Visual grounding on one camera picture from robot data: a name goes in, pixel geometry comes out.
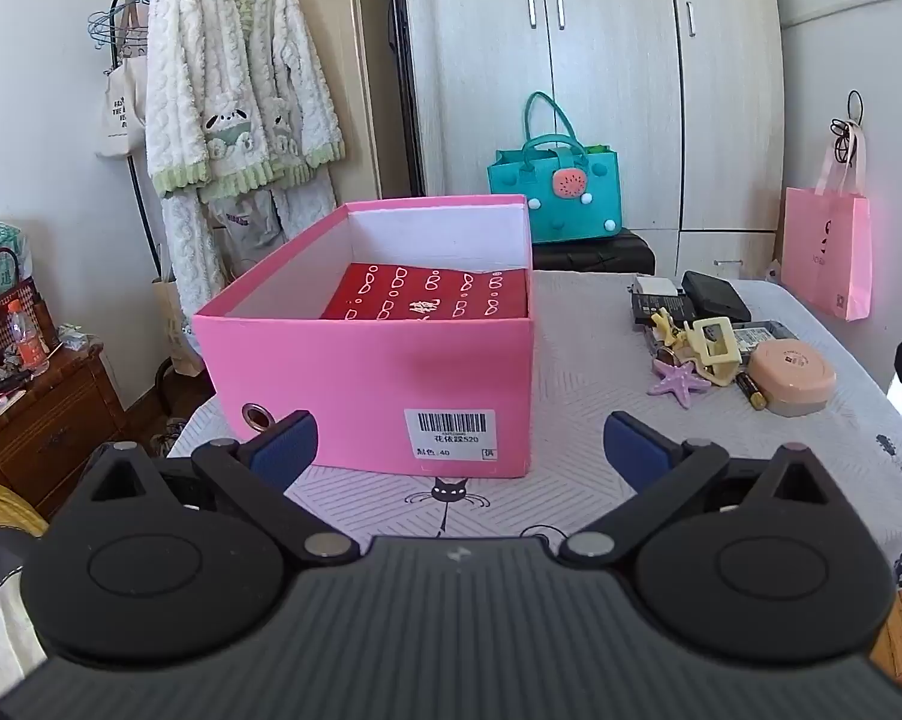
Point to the pink round compact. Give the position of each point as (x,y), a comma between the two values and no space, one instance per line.
(792,375)

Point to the black suitcase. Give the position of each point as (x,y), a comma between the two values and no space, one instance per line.
(608,255)

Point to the red patterned flat box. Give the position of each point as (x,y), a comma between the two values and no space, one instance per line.
(421,292)

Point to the orange drink bottle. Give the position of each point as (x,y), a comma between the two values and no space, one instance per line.
(30,345)

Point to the wooden nightstand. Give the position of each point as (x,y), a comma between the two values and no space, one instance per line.
(46,427)

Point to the black metal stand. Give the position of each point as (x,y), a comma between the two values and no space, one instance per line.
(404,67)

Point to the black rectangular case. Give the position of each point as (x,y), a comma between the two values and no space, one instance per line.
(713,296)

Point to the plaid handbag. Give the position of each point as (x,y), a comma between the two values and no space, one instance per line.
(1,315)

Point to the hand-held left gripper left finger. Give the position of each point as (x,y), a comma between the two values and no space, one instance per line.
(286,444)

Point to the grey printed garment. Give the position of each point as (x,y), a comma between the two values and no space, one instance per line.
(241,225)

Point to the black gold battery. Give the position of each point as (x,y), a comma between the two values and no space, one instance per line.
(752,392)

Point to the plain brown paper bag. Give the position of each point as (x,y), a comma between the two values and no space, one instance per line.
(173,330)

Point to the white fluffy robe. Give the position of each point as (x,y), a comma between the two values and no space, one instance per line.
(226,52)

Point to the black power bank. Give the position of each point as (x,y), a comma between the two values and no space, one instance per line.
(657,309)

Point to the teal felt handbag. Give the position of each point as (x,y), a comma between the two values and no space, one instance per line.
(556,202)

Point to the white wardrobe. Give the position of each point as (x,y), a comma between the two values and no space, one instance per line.
(616,90)

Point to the purple starfish hair clip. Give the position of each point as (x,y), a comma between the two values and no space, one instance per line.
(680,382)

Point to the pink paper shopping bag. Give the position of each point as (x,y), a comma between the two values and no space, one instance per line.
(826,255)

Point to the white box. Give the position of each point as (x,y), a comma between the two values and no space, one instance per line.
(657,286)

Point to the yellow starfish hair clip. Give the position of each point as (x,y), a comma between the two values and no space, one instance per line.
(665,326)

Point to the white canvas tote bag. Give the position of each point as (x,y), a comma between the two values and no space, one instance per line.
(121,112)

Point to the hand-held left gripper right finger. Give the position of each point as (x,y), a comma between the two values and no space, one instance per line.
(635,450)

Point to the cream hair claw clip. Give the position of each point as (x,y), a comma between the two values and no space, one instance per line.
(728,361)

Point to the pink cardboard box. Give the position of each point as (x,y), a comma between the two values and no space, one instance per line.
(361,375)

